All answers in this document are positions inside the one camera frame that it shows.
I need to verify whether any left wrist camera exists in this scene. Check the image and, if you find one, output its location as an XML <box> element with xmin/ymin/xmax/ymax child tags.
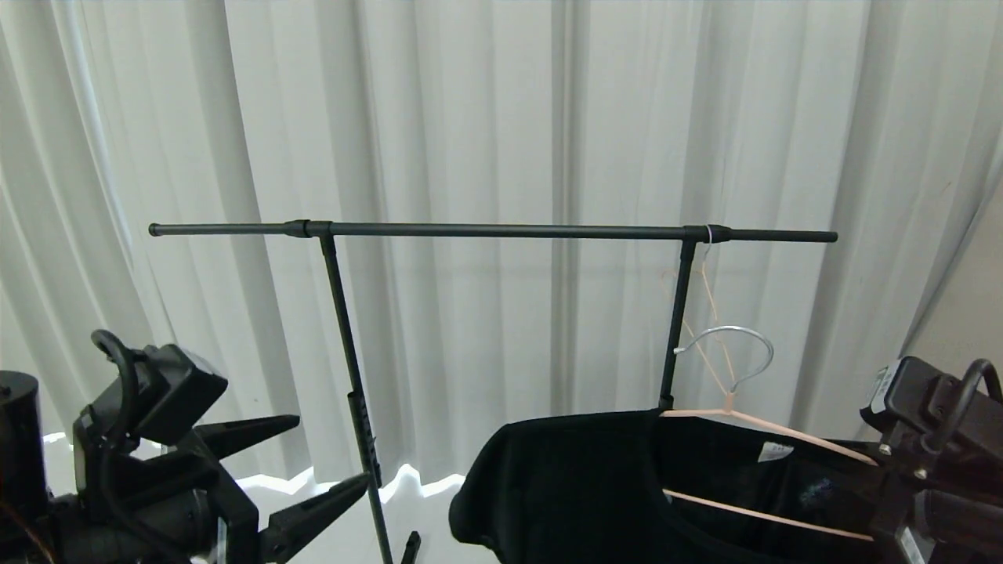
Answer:
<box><xmin>74</xmin><ymin>343</ymin><xmax>228</xmax><ymax>471</ymax></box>

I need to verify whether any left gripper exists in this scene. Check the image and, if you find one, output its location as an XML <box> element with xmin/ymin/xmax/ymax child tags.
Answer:
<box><xmin>47</xmin><ymin>415</ymin><xmax>369</xmax><ymax>564</ymax></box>

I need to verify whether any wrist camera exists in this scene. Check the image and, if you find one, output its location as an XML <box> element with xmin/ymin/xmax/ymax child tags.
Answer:
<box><xmin>860</xmin><ymin>356</ymin><xmax>1003</xmax><ymax>459</ymax></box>
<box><xmin>74</xmin><ymin>343</ymin><xmax>228</xmax><ymax>471</ymax></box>

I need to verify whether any black clothes rack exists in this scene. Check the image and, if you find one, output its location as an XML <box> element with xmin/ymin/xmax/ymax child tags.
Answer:
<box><xmin>149</xmin><ymin>219</ymin><xmax>838</xmax><ymax>564</ymax></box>

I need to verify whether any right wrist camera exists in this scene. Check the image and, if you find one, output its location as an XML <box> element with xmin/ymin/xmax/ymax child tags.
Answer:
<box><xmin>860</xmin><ymin>356</ymin><xmax>1003</xmax><ymax>459</ymax></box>

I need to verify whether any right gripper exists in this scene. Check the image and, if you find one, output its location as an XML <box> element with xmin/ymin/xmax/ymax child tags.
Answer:
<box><xmin>868</xmin><ymin>450</ymin><xmax>1003</xmax><ymax>564</ymax></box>

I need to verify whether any pink clothes hanger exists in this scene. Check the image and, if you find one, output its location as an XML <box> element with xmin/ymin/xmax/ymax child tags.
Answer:
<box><xmin>664</xmin><ymin>243</ymin><xmax>737</xmax><ymax>392</ymax></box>
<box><xmin>662</xmin><ymin>325</ymin><xmax>880</xmax><ymax>543</ymax></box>

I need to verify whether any white curtain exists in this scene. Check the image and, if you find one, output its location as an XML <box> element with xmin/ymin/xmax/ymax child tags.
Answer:
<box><xmin>0</xmin><ymin>0</ymin><xmax>1003</xmax><ymax>502</ymax></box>

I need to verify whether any black t-shirt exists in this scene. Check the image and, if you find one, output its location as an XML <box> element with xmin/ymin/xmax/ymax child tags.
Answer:
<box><xmin>449</xmin><ymin>409</ymin><xmax>886</xmax><ymax>564</ymax></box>

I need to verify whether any black cable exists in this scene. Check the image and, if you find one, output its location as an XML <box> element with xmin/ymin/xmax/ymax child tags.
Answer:
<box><xmin>929</xmin><ymin>359</ymin><xmax>1003</xmax><ymax>455</ymax></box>
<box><xmin>90</xmin><ymin>329</ymin><xmax>143</xmax><ymax>439</ymax></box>

